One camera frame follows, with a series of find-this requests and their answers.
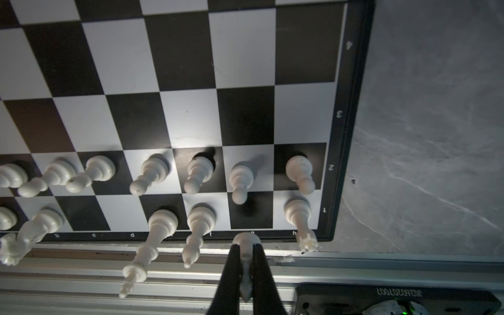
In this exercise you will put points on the white king on board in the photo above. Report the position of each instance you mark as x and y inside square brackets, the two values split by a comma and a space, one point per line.
[162, 224]

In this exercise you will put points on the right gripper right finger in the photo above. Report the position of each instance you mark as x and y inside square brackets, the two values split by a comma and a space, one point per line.
[266, 299]

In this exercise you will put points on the white bishop on board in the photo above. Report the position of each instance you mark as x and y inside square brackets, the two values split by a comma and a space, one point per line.
[201, 221]

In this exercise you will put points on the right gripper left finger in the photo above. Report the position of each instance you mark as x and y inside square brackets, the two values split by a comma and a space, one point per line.
[227, 296]

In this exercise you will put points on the white chess knight piece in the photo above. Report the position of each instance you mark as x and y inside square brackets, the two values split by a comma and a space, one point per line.
[246, 241]

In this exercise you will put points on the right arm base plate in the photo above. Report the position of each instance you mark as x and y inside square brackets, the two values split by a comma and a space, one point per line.
[355, 299]

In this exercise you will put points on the black white chess board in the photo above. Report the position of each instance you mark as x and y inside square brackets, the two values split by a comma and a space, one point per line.
[195, 103]

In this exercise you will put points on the white rook on board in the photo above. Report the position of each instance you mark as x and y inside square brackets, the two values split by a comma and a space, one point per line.
[298, 212]

